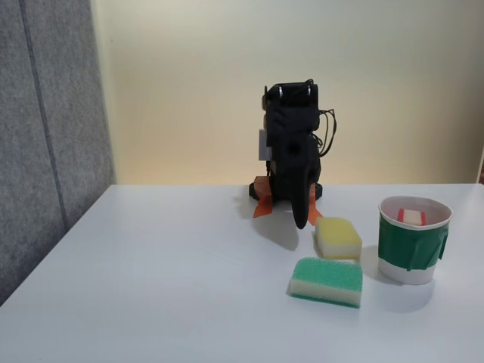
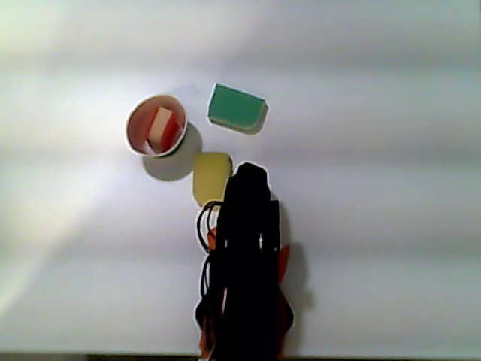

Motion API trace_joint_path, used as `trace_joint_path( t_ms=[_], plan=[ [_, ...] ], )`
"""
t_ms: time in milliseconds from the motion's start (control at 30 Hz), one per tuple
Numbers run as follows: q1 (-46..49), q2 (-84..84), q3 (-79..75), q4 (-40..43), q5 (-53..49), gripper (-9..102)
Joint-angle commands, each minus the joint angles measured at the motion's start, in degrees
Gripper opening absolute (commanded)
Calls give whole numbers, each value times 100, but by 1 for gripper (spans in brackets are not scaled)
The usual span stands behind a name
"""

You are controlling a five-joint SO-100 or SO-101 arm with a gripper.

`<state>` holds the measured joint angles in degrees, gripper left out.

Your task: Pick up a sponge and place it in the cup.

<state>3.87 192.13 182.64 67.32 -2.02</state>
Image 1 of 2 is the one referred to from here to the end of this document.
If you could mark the red and white sponge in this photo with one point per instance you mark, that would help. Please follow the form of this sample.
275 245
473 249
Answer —
411 217

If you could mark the orange tape strip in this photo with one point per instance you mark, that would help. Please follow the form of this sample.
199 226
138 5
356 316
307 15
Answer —
314 215
263 208

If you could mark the yellow and white sponge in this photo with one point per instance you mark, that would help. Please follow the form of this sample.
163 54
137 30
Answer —
336 236

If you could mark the green and white sponge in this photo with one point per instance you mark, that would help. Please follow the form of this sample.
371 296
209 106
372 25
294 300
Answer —
327 281

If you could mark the paper cup with green tape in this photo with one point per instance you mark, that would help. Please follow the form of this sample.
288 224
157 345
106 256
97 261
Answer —
410 249

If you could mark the grey felt partition panel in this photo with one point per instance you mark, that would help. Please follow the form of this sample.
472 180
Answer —
45 151

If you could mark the brown wooden frame edge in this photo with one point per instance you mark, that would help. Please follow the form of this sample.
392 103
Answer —
481 170

